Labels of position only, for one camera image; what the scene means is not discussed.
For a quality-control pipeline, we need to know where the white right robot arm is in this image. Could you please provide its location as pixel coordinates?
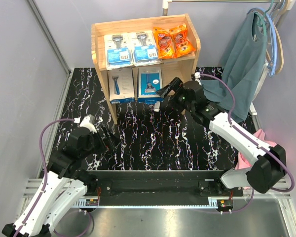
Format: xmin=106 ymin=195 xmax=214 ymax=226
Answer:
xmin=156 ymin=78 xmax=287 ymax=196

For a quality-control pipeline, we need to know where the blue plastic hanger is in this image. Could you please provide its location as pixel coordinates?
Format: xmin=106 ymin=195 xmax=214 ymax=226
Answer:
xmin=248 ymin=9 xmax=284 ymax=77

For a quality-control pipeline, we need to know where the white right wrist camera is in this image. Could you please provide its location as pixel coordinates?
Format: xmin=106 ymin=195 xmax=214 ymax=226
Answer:
xmin=194 ymin=72 xmax=202 ymax=85

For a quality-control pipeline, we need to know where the orange razor pack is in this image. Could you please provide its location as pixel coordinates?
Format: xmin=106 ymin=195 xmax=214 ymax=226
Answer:
xmin=152 ymin=27 xmax=176 ymax=60
xmin=169 ymin=24 xmax=196 ymax=58

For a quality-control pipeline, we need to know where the blue Harry's razor box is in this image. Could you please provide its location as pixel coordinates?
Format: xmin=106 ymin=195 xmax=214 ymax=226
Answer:
xmin=138 ymin=67 xmax=163 ymax=104

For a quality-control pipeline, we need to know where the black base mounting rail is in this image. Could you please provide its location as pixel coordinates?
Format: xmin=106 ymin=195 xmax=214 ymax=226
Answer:
xmin=92 ymin=170 xmax=243 ymax=209

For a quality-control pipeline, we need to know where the Gillette razor blister pack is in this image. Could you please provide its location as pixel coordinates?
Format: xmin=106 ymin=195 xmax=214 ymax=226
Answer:
xmin=104 ymin=33 xmax=134 ymax=70

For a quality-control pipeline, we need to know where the white Harry's razor box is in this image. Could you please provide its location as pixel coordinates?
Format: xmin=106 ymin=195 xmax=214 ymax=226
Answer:
xmin=108 ymin=68 xmax=135 ymax=104

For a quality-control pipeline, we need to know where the pink cloth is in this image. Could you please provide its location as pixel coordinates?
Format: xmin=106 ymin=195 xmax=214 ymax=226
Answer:
xmin=235 ymin=129 xmax=276 ymax=194

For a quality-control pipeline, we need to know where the metal clothes rack bar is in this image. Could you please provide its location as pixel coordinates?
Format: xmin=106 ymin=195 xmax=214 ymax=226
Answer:
xmin=162 ymin=0 xmax=291 ymax=16

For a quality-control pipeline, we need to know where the teal blue t-shirt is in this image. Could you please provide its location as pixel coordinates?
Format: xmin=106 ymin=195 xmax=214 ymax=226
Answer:
xmin=202 ymin=11 xmax=269 ymax=123

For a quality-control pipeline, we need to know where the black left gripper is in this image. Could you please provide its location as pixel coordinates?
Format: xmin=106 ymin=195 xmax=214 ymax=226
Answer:
xmin=80 ymin=125 xmax=121 ymax=158

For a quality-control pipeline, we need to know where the small white bottle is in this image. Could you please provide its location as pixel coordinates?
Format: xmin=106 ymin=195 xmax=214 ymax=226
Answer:
xmin=154 ymin=101 xmax=161 ymax=112

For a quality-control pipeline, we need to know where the aluminium corner frame profile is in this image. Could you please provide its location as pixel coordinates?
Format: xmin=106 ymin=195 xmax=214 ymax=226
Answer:
xmin=25 ymin=0 xmax=71 ymax=75

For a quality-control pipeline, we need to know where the wooden two-tier shelf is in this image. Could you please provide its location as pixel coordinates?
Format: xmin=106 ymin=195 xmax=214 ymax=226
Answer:
xmin=91 ymin=13 xmax=201 ymax=124

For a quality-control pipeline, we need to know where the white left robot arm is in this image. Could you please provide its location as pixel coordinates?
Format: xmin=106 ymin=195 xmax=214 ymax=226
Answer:
xmin=2 ymin=125 xmax=120 ymax=237

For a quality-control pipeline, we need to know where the green plastic hanger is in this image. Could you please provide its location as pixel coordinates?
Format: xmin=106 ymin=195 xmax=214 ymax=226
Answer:
xmin=255 ymin=0 xmax=286 ymax=35

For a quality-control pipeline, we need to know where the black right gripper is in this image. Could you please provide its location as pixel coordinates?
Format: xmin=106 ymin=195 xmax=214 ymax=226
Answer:
xmin=155 ymin=77 xmax=194 ymax=114

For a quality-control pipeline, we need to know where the beige wooden hanger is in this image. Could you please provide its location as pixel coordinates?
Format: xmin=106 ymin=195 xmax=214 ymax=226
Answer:
xmin=266 ymin=0 xmax=295 ymax=77

